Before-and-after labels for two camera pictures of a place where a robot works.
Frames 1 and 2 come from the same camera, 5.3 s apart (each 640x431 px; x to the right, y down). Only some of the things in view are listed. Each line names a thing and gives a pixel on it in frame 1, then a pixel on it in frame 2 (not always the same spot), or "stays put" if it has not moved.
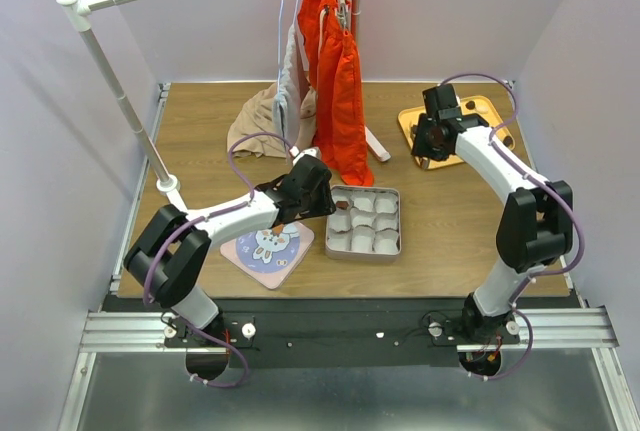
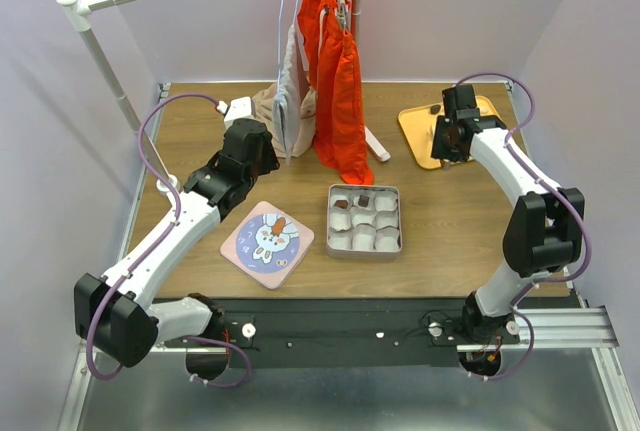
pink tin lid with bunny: (269, 257) stays put
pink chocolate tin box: (369, 231) stays put
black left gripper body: (317, 204) to (268, 163)
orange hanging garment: (335, 59) stays put
